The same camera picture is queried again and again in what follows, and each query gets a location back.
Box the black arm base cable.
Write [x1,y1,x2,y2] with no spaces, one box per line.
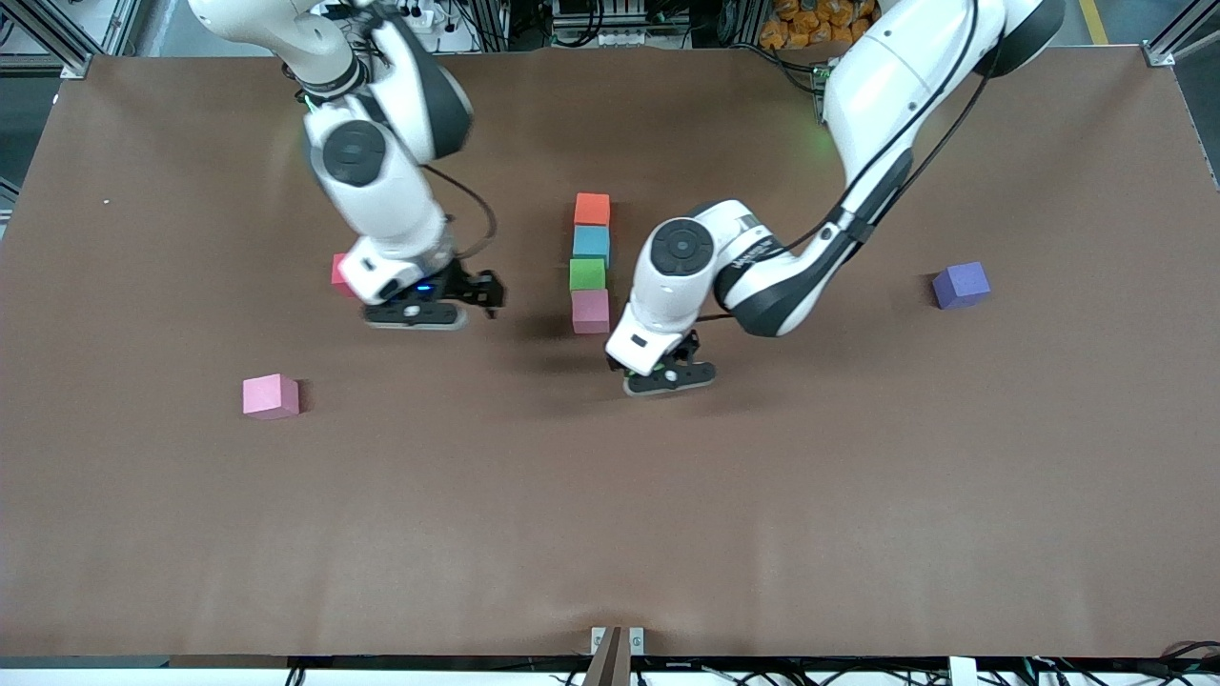
[729,38,828,96]

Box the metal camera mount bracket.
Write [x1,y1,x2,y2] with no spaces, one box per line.
[591,626,646,686]

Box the orange mesh bag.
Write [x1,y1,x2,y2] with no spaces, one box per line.
[760,0,864,50]

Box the purple foam block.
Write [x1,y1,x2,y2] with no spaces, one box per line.
[932,262,992,311]

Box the pink foam block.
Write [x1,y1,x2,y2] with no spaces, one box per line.
[243,373,300,421]
[571,289,611,335]

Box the dark floor cable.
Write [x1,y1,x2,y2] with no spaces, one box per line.
[1158,640,1220,682]

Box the dark equipment box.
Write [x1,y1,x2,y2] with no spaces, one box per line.
[551,0,689,47]

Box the aluminium frame profile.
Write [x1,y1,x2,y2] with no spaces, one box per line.
[0,0,144,79]
[1144,0,1220,70]

